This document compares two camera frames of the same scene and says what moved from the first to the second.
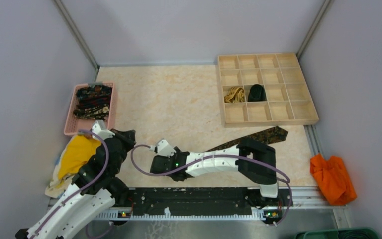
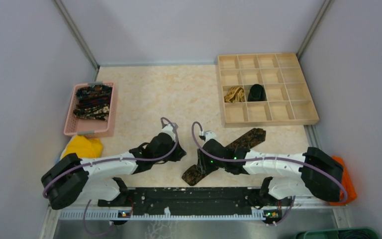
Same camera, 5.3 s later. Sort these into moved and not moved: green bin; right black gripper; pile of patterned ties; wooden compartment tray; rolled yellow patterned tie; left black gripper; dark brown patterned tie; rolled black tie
Moved: right black gripper; left black gripper; dark brown patterned tie
Not moved: pile of patterned ties; rolled black tie; green bin; rolled yellow patterned tie; wooden compartment tray
